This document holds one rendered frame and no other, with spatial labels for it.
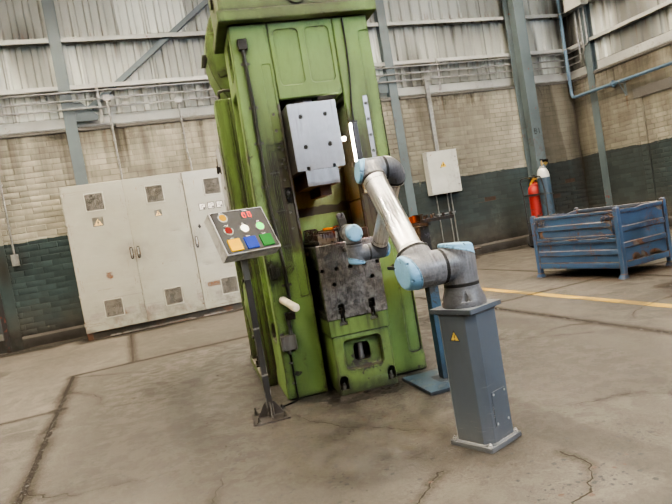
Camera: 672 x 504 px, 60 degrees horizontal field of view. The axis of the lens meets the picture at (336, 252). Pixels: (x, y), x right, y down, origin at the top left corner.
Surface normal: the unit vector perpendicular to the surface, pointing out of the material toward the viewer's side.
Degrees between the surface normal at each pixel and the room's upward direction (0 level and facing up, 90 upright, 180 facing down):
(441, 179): 90
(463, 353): 90
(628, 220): 90
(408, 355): 90
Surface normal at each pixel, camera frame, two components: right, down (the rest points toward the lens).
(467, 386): -0.75, 0.16
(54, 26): 0.34, 0.00
